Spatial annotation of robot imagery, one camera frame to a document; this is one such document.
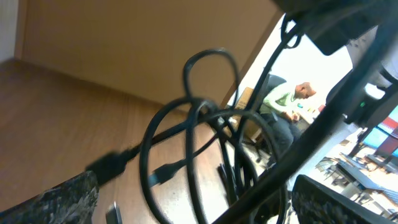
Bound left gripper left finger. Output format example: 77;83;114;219
1;171;99;224

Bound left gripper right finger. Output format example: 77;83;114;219
292;175;394;224

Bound black usb cables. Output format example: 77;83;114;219
85;12;398;224

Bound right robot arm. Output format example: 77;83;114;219
276;1;397;123

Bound seated person green shirt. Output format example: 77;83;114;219
259;82;316;152

